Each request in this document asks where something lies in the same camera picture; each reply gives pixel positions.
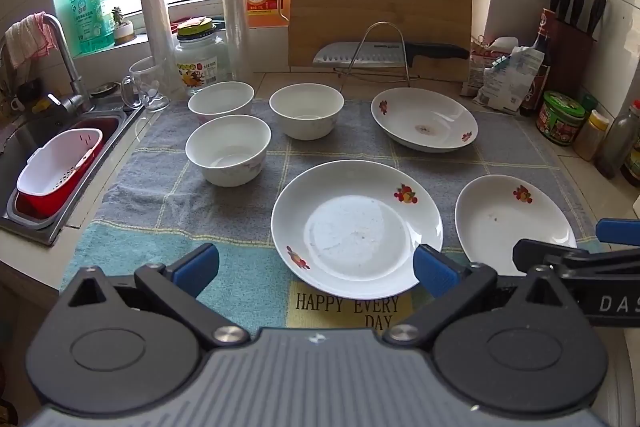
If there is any stack of clear plastic cups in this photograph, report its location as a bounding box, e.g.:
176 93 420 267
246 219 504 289
219 0 253 84

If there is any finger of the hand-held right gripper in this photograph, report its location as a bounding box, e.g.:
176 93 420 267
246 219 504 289
513 238 591 275
596 218 640 245

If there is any steel cleaver with black handle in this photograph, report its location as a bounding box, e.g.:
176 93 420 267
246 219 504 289
313 41 471 68

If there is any glass jar with green lid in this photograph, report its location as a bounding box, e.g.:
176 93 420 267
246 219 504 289
173 18 230 96

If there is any clear oil bottle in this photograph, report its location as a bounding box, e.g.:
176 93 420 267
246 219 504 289
596 99 640 179

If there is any clear glass mug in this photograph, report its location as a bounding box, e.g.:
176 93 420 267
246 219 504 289
120 56 173 112

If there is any white plastic packet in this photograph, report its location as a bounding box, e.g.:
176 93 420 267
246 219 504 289
467 36 521 96

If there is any red and white strainer basket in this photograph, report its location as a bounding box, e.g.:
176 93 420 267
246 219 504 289
15 128 105 220

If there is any small potted plant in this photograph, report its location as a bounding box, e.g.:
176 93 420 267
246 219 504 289
111 6 137 46

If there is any pink and white rag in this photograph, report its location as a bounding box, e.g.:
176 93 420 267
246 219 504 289
5 12 60 70

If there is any yellow spice bottle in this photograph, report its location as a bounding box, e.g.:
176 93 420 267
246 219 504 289
572 109 611 162

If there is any white and green bag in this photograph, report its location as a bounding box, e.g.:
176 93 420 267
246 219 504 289
475 46 546 112

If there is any metal faucet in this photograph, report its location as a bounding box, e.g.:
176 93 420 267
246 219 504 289
0 13 96 112

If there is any clear plastic bag roll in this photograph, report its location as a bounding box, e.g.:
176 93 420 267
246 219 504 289
139 0 186 100

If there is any dark knife block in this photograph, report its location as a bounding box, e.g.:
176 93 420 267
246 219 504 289
550 14 601 95

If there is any white flower print bowl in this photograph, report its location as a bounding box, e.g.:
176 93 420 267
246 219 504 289
185 114 272 187
269 84 345 141
188 81 255 126

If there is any metal wire rack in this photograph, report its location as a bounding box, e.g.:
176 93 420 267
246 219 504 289
340 22 421 88

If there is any dark soy sauce bottle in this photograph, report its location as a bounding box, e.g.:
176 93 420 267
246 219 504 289
520 8 557 116

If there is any sauce jar with green lid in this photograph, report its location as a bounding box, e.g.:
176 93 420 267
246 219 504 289
536 90 587 146

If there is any green dish soap bottle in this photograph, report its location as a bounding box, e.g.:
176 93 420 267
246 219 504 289
68 0 117 55

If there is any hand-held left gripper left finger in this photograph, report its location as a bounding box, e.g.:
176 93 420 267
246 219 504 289
59 243 251 350

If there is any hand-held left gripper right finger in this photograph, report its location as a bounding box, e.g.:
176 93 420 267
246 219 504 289
382 243 576 350

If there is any grey and teal checked towel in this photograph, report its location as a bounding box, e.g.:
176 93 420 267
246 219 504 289
60 99 608 333

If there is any stained white fruit print plate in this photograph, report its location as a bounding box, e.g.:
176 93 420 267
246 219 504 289
370 87 479 153

